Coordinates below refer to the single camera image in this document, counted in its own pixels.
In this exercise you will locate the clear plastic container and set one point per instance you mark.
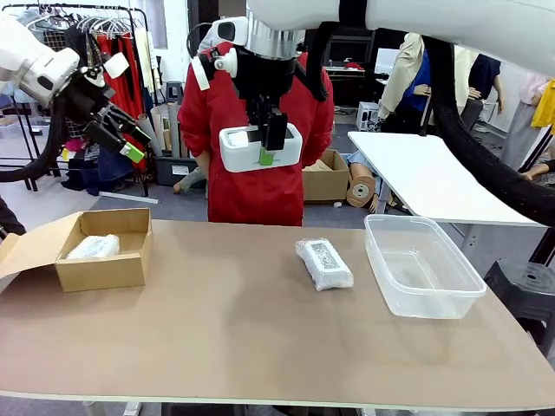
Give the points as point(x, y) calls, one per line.
point(433, 303)

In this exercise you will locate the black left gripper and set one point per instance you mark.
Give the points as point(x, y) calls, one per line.
point(89, 97)

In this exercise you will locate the mannequin beige coat blue shirt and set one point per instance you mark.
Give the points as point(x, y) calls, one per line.
point(399, 86)

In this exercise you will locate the bubble white clock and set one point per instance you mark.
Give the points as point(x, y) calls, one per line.
point(95, 247)
point(325, 264)

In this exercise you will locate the unwrapped white digital clock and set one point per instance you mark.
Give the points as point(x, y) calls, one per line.
point(286, 156)

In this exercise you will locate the white bar on floor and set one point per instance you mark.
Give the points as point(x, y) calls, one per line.
point(130, 197)

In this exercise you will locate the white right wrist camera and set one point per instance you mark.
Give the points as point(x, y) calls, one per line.
point(200, 73)

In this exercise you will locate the mannequin cream jacket navy shirt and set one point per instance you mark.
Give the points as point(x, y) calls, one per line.
point(481, 73)

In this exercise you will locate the red dress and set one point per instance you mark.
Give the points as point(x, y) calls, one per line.
point(135, 91)

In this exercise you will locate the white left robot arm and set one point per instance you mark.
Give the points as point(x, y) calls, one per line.
point(26, 65)

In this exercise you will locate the person in red jacket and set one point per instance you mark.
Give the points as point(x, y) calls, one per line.
point(243, 195)

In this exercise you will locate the white table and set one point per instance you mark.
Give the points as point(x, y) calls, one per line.
point(412, 173)

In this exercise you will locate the cream garment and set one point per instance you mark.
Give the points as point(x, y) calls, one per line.
point(145, 60)

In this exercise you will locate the white monitor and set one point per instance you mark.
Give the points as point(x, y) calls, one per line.
point(387, 60)

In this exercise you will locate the grey plastic stool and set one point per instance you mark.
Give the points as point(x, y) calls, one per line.
point(175, 91)

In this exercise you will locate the black tripod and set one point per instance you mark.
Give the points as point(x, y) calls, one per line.
point(427, 123)

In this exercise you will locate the person's right forearm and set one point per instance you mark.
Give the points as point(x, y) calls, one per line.
point(202, 164)

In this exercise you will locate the black metal clothes rack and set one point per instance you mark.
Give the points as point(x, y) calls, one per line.
point(86, 6)

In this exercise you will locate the cardboard box on floor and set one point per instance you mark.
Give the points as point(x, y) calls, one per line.
point(325, 182)

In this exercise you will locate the white computer case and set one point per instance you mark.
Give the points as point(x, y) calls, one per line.
point(367, 116)

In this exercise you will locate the dark fabric object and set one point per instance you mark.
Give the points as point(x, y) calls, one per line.
point(8, 216)

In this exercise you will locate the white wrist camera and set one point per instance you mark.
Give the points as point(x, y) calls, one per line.
point(200, 73)
point(116, 65)

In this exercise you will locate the plain black garment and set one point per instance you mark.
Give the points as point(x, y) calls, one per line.
point(76, 43)

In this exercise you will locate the black plastic stool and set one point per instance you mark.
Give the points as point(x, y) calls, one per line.
point(524, 286)

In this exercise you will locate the kraft paper roll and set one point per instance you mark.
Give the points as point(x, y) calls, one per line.
point(362, 190)

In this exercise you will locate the grey paper roll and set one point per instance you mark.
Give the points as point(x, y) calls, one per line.
point(174, 130)

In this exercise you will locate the open brown cardboard box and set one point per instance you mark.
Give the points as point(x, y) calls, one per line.
point(104, 273)

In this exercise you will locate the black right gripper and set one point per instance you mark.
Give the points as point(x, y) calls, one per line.
point(264, 78)

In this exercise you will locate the grey storage bin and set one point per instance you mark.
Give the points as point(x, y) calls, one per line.
point(173, 171)

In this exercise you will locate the lying mannequin leg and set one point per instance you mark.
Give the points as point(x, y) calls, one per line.
point(188, 180)

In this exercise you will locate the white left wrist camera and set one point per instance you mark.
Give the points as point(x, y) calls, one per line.
point(116, 65)

